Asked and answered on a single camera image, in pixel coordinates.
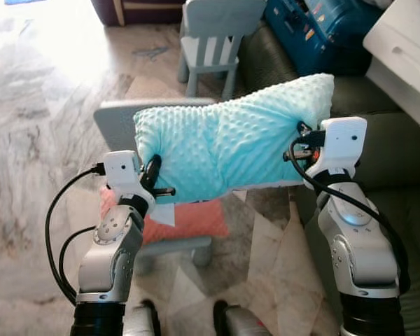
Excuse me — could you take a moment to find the silver robot leg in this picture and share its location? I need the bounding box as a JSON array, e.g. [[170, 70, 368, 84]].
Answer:
[[212, 300, 274, 336], [122, 300, 162, 336]]

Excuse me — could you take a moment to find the dark blue suitcase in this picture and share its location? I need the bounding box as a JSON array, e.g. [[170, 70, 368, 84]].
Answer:
[[264, 0, 386, 76]]

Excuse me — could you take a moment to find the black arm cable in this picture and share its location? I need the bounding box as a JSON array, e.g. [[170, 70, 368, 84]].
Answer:
[[287, 136, 412, 295], [57, 225, 99, 302]]

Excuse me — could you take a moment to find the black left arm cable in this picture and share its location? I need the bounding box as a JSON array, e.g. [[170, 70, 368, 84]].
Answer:
[[57, 225, 99, 302]]

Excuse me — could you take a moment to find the dark purple furniture base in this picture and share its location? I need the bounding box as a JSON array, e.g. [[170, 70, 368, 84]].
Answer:
[[91, 0, 190, 27]]

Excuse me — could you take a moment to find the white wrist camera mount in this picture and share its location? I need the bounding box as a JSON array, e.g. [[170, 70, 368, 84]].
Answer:
[[101, 150, 157, 214], [310, 117, 368, 179]]

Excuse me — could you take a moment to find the grey-green leather sofa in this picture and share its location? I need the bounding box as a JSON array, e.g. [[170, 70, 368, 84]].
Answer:
[[234, 24, 420, 336]]

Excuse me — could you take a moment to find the blue clothes hanger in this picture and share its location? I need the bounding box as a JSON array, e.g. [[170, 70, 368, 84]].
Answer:
[[133, 45, 172, 60]]

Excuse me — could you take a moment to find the silver right robot leg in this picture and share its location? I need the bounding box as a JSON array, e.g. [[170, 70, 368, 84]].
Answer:
[[212, 300, 274, 336]]

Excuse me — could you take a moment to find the silver left robot leg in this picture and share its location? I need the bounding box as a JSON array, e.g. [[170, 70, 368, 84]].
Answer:
[[122, 300, 162, 336]]

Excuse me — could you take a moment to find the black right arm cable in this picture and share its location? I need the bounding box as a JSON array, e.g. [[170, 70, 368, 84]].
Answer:
[[287, 136, 412, 295]]

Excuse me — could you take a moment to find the white drawer cabinet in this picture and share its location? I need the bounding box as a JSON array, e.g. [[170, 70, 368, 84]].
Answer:
[[363, 0, 420, 128]]

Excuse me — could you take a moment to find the teal dotted pillow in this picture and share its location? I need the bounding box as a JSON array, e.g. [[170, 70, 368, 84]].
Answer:
[[133, 72, 335, 205]]

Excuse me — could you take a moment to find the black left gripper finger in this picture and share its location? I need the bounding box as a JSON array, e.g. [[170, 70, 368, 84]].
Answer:
[[141, 154, 163, 191]]

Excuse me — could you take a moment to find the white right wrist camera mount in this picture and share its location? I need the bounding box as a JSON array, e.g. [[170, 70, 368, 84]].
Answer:
[[310, 117, 368, 179]]

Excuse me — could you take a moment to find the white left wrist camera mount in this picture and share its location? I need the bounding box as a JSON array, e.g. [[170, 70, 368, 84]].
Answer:
[[101, 150, 157, 214]]

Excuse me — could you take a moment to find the coral pink pillow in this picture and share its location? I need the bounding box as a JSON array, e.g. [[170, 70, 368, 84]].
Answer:
[[100, 185, 230, 244]]

